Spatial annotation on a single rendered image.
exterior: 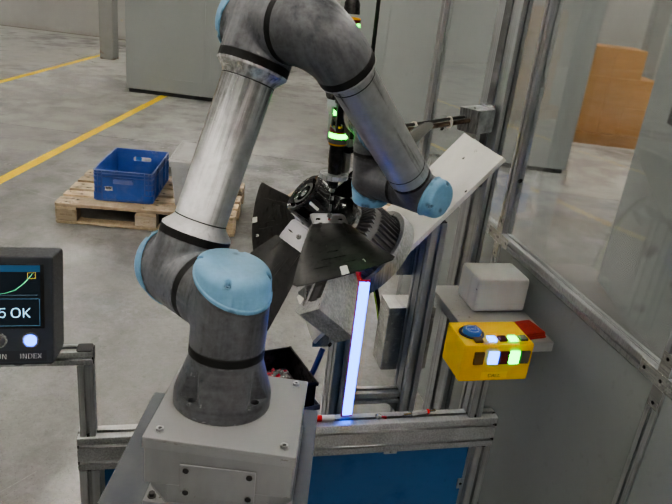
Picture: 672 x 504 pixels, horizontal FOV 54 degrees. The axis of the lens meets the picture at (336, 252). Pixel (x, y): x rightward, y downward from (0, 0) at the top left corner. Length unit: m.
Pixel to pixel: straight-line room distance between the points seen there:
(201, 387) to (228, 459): 0.11
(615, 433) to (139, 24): 8.17
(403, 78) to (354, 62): 6.16
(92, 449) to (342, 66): 0.89
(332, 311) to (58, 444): 1.49
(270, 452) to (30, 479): 1.79
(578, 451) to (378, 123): 1.21
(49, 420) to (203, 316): 2.01
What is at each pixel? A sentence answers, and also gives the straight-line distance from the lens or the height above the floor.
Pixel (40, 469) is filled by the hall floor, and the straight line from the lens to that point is 2.72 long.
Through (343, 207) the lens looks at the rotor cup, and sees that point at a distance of 1.72.
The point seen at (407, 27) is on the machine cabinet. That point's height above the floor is 1.30.
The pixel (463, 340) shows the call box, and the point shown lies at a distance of 1.42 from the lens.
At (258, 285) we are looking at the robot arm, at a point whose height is 1.33.
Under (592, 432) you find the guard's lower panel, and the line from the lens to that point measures 1.93.
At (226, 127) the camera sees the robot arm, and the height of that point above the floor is 1.51.
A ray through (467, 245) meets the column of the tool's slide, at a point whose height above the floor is 0.96.
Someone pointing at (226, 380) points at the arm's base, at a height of 1.19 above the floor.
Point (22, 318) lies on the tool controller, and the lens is 1.25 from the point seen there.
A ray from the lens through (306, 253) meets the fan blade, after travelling 1.50.
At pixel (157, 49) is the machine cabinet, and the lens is 9.18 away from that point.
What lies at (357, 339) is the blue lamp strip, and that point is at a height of 1.06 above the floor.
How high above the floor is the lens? 1.75
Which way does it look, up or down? 23 degrees down
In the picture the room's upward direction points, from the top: 7 degrees clockwise
